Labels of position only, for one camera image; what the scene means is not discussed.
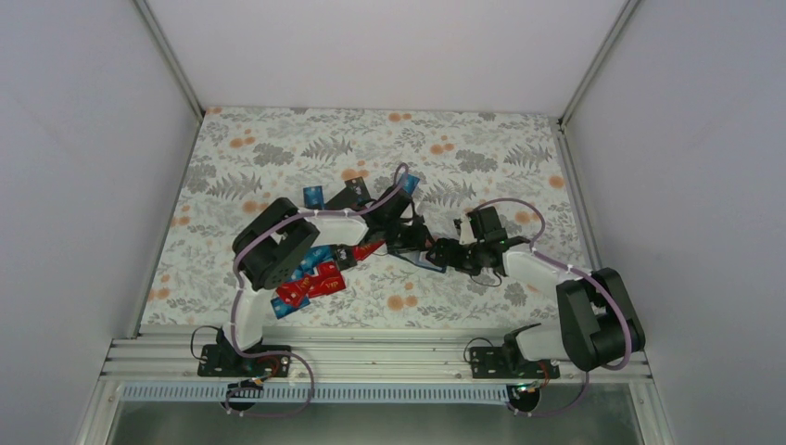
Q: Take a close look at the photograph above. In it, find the red vip card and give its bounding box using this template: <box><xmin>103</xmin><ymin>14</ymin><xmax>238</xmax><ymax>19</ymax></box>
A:
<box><xmin>351</xmin><ymin>241</ymin><xmax>386</xmax><ymax>261</ymax></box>
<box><xmin>307</xmin><ymin>261</ymin><xmax>347</xmax><ymax>299</ymax></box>

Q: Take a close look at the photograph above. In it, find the dark blue card holder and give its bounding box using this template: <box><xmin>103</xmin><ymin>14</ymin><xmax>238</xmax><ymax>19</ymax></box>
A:
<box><xmin>387</xmin><ymin>248</ymin><xmax>447</xmax><ymax>273</ymax></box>

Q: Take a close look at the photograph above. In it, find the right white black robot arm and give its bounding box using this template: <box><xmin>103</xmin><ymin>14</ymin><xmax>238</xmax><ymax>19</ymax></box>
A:
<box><xmin>426</xmin><ymin>208</ymin><xmax>646</xmax><ymax>377</ymax></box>

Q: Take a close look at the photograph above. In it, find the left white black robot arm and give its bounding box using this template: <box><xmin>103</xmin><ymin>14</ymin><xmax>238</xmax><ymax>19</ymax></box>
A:
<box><xmin>221</xmin><ymin>190</ymin><xmax>436</xmax><ymax>375</ymax></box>

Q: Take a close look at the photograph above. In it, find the black card top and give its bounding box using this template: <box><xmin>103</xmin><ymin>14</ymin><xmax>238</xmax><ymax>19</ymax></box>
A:
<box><xmin>345</xmin><ymin>177</ymin><xmax>371</xmax><ymax>202</ymax></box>

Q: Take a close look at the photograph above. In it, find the light blue card far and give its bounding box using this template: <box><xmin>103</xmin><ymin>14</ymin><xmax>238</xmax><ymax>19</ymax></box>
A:
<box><xmin>398</xmin><ymin>174</ymin><xmax>421</xmax><ymax>196</ymax></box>

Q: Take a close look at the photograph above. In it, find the blue card left pile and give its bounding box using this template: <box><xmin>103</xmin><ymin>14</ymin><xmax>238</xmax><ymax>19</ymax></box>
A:
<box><xmin>290</xmin><ymin>246</ymin><xmax>333</xmax><ymax>281</ymax></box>

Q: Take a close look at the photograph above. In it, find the blue card upper left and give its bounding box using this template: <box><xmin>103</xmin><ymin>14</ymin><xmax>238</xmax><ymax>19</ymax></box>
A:
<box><xmin>302</xmin><ymin>185</ymin><xmax>324</xmax><ymax>210</ymax></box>

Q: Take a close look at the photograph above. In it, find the red VIP card front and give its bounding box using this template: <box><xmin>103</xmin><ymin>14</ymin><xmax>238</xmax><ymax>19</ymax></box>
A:
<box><xmin>307</xmin><ymin>261</ymin><xmax>347</xmax><ymax>299</ymax></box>

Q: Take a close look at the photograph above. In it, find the red card left pile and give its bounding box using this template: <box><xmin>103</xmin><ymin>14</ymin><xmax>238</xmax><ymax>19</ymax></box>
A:
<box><xmin>276</xmin><ymin>279</ymin><xmax>312</xmax><ymax>309</ymax></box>

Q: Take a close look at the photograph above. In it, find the blue card front bottom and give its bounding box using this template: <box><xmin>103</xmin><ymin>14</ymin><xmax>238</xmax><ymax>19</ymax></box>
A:
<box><xmin>271</xmin><ymin>299</ymin><xmax>311</xmax><ymax>320</ymax></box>

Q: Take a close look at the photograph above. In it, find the floral patterned table mat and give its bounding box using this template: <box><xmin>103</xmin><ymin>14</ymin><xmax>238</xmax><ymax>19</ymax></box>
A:
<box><xmin>142</xmin><ymin>108</ymin><xmax>589</xmax><ymax>328</ymax></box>

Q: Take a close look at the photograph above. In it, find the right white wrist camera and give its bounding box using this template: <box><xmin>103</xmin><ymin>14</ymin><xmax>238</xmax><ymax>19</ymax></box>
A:
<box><xmin>453</xmin><ymin>214</ymin><xmax>476</xmax><ymax>246</ymax></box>

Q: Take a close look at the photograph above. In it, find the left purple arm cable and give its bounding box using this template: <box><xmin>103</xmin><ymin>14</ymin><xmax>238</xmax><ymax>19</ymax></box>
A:
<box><xmin>228</xmin><ymin>162</ymin><xmax>411</xmax><ymax>421</ymax></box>

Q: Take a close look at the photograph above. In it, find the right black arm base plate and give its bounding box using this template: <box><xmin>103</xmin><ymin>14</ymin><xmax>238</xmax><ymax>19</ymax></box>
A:
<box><xmin>464</xmin><ymin>346</ymin><xmax>561</xmax><ymax>379</ymax></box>

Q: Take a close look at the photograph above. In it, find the perforated grey cable duct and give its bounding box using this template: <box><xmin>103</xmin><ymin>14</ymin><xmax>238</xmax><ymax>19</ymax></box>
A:
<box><xmin>120</xmin><ymin>382</ymin><xmax>509</xmax><ymax>405</ymax></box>

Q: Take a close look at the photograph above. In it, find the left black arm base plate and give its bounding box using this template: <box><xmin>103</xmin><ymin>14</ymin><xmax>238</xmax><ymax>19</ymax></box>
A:
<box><xmin>196</xmin><ymin>344</ymin><xmax>292</xmax><ymax>378</ymax></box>

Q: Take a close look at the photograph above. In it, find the aluminium mounting rail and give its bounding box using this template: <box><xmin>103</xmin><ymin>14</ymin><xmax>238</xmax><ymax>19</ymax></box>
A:
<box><xmin>101</xmin><ymin>325</ymin><xmax>653</xmax><ymax>385</ymax></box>

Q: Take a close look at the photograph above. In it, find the right aluminium frame post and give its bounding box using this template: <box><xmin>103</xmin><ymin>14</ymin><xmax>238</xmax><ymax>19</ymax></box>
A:
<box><xmin>558</xmin><ymin>0</ymin><xmax>642</xmax><ymax>130</ymax></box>

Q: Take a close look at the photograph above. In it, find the aluminium corner frame post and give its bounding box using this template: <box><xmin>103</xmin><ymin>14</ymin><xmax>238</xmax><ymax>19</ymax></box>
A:
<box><xmin>132</xmin><ymin>0</ymin><xmax>205</xmax><ymax>121</ymax></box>

